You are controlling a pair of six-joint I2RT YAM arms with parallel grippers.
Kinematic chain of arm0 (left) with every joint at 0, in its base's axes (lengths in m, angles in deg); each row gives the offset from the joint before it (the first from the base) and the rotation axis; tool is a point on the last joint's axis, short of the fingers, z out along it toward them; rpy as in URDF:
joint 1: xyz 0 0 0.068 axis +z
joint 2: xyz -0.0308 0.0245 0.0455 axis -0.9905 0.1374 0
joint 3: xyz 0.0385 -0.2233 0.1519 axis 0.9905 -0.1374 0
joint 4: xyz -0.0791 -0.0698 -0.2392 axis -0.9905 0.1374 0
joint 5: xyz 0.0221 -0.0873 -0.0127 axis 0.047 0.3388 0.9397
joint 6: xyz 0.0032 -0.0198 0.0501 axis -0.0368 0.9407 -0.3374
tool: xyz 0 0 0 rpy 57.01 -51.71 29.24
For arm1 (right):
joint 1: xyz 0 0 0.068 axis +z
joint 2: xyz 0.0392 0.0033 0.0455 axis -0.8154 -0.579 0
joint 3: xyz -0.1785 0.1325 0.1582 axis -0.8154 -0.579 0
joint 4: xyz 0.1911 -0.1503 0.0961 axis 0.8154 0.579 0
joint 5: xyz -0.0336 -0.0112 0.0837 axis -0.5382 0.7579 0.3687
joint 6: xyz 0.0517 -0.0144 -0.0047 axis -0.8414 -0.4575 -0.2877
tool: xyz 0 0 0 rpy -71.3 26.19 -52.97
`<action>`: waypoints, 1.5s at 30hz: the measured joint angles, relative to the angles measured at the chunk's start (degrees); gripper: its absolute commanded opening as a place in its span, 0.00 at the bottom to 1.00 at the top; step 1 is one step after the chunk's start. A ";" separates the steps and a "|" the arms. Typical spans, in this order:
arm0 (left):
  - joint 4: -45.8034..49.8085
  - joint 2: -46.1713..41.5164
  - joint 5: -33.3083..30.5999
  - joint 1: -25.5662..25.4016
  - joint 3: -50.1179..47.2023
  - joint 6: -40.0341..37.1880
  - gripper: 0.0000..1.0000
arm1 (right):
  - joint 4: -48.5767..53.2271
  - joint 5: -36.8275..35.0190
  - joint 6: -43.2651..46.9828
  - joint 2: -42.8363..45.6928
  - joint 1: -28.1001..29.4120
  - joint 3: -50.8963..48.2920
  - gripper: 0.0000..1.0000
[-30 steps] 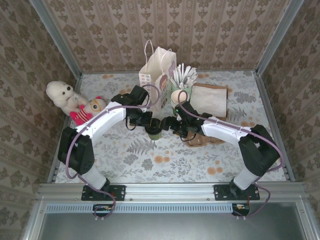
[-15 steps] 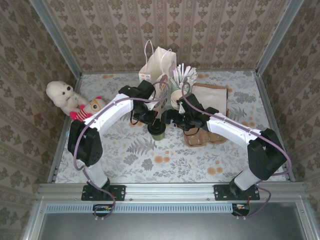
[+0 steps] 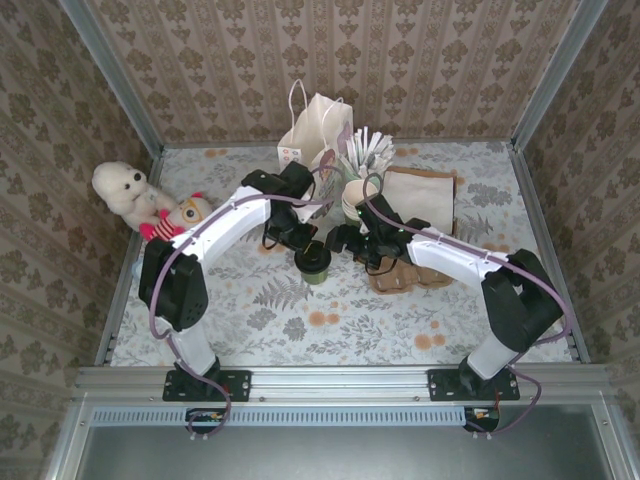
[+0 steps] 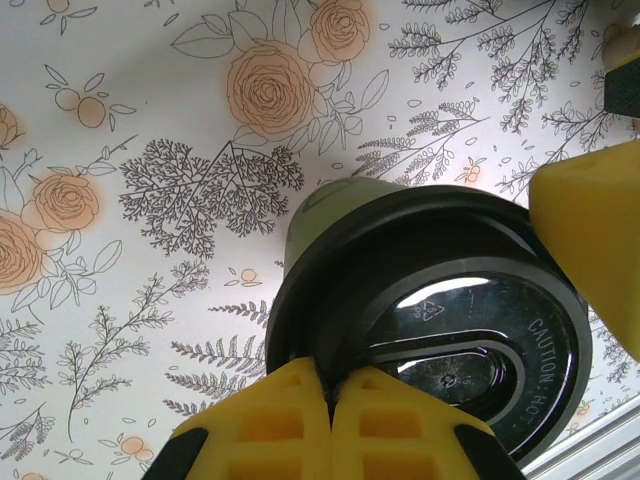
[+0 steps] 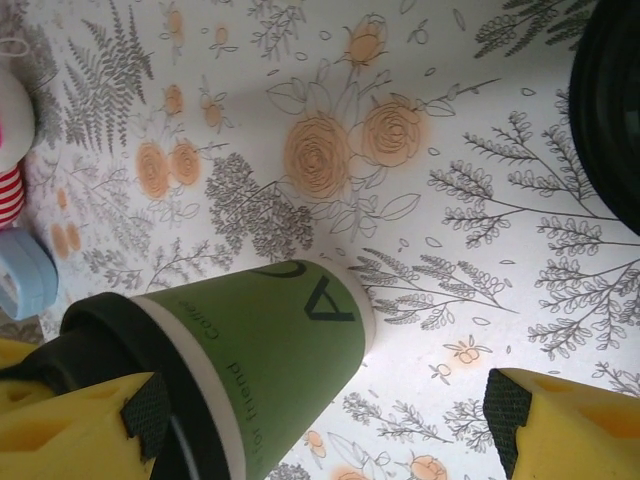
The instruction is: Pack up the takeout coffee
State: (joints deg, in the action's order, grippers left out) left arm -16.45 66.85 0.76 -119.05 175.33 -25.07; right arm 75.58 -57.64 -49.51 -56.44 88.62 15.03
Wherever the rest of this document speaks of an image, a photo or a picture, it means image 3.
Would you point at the black plastic cup lid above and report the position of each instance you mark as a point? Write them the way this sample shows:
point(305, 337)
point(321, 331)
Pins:
point(314, 257)

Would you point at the brown pulp cup carrier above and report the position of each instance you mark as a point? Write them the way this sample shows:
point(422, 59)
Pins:
point(395, 282)

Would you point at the white paper napkin stack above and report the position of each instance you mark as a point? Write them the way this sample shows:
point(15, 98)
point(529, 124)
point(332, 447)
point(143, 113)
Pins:
point(420, 195)

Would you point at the white printed paper bag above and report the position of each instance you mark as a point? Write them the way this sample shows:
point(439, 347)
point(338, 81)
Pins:
point(312, 125)

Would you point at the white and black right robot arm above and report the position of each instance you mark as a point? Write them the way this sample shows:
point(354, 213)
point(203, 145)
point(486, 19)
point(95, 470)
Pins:
point(450, 255)

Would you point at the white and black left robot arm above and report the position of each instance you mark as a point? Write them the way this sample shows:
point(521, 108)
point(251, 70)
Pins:
point(225, 225)

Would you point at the paper wrapped straw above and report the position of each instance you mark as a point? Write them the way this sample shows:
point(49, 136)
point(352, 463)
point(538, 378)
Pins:
point(355, 155)
point(386, 157)
point(360, 150)
point(367, 147)
point(349, 165)
point(382, 147)
point(375, 147)

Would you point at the green straw holder cup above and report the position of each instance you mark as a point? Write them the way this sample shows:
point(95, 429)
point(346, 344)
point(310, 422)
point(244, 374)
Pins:
point(379, 175)

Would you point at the floral tablecloth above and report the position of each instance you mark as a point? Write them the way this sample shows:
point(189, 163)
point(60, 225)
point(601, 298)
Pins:
point(300, 320)

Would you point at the pink striped plush doll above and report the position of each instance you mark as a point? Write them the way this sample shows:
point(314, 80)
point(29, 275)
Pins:
point(167, 227)

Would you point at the white plush toy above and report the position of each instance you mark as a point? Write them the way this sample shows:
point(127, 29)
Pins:
point(117, 185)

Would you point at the grey metal sheet panel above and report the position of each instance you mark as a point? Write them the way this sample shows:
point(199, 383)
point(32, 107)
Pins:
point(340, 455)

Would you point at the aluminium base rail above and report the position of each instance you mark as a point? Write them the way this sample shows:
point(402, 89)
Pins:
point(340, 382)

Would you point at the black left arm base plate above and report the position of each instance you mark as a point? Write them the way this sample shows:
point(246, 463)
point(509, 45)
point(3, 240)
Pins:
point(240, 385)

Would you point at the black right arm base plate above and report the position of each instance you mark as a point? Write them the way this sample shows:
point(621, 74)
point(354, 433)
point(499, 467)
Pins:
point(440, 385)

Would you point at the aluminium corner post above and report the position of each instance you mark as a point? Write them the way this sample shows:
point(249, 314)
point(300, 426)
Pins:
point(557, 75)
point(114, 75)

